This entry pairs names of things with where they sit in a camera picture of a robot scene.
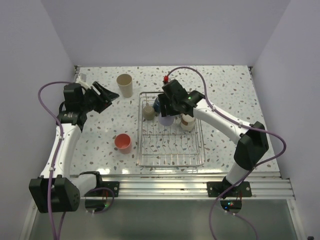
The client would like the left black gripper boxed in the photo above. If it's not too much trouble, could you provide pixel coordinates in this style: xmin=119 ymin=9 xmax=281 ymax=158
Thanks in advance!
xmin=79 ymin=81 xmax=119 ymax=114

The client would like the dark blue mug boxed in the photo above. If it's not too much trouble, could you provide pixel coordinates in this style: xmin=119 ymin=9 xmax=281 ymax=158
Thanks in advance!
xmin=152 ymin=97 xmax=161 ymax=114

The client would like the small grey-green mug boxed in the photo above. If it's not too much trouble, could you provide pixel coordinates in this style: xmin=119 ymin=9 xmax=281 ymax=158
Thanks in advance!
xmin=142 ymin=105 xmax=156 ymax=121

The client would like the tall beige plastic cup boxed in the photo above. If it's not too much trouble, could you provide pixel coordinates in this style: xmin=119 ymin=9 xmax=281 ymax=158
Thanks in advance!
xmin=116 ymin=73 xmax=133 ymax=98

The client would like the purple plastic cup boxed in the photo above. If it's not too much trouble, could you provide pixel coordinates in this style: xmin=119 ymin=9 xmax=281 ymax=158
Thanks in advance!
xmin=158 ymin=115 xmax=175 ymax=127

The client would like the steel cup with handle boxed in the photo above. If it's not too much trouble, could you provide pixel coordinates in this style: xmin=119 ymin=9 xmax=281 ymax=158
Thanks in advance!
xmin=180 ymin=114 xmax=195 ymax=132

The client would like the red plastic cup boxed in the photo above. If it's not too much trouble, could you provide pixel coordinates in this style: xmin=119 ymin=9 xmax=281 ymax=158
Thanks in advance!
xmin=114 ymin=133 xmax=132 ymax=154

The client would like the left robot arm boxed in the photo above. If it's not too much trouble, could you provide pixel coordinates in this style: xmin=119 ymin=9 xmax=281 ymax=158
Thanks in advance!
xmin=29 ymin=81 xmax=119 ymax=213

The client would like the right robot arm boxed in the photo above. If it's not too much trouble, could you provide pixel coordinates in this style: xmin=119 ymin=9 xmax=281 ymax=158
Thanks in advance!
xmin=158 ymin=79 xmax=269 ymax=197

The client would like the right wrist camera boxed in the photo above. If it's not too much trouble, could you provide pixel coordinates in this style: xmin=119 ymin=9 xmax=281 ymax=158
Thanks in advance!
xmin=163 ymin=75 xmax=174 ymax=85

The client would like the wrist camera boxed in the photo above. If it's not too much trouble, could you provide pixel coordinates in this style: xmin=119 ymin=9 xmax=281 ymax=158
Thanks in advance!
xmin=75 ymin=73 xmax=90 ymax=89
xmin=163 ymin=75 xmax=174 ymax=85

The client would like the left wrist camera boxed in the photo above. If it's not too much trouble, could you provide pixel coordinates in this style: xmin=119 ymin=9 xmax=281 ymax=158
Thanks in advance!
xmin=75 ymin=73 xmax=90 ymax=89

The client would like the wire dish rack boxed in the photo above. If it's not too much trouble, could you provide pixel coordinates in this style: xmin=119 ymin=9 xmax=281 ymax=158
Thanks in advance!
xmin=137 ymin=91 xmax=205 ymax=168

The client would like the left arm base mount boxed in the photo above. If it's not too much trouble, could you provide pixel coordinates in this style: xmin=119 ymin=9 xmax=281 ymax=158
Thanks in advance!
xmin=84 ymin=181 xmax=120 ymax=198

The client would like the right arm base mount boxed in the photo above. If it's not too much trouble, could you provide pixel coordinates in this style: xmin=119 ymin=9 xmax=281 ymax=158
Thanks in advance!
xmin=206 ymin=181 xmax=253 ymax=199

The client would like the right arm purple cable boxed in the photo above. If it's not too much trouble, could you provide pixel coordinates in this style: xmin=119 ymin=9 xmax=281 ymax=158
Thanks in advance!
xmin=167 ymin=66 xmax=288 ymax=240

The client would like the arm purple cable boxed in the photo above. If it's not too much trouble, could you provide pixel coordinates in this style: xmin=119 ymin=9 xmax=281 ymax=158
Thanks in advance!
xmin=37 ymin=81 xmax=78 ymax=240
xmin=167 ymin=66 xmax=288 ymax=240

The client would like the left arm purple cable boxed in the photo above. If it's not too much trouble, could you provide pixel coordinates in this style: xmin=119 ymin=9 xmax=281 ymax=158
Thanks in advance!
xmin=37 ymin=81 xmax=78 ymax=240

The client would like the aluminium rail frame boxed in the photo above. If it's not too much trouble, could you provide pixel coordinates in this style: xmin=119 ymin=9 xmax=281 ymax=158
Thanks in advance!
xmin=102 ymin=172 xmax=295 ymax=200

